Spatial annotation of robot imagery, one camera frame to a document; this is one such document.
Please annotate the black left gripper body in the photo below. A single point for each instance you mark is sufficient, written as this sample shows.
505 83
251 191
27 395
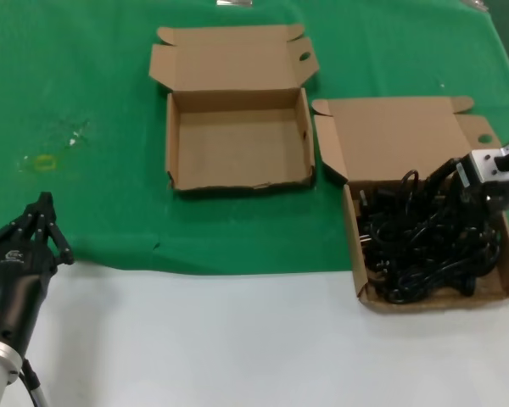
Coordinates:
21 280

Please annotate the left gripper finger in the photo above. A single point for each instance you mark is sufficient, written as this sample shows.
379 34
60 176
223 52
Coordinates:
57 237
19 220

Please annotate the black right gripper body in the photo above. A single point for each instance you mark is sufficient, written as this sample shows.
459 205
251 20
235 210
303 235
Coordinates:
443 176

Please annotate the open cardboard box shallow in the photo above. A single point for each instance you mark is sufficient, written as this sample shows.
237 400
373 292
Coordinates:
237 148
398 135

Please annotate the green table cloth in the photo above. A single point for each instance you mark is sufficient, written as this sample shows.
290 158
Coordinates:
68 63

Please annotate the metal table clip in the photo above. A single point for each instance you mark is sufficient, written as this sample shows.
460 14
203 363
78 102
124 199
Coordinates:
233 2
475 3

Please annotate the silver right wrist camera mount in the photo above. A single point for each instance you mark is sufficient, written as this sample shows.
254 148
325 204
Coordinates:
479 167

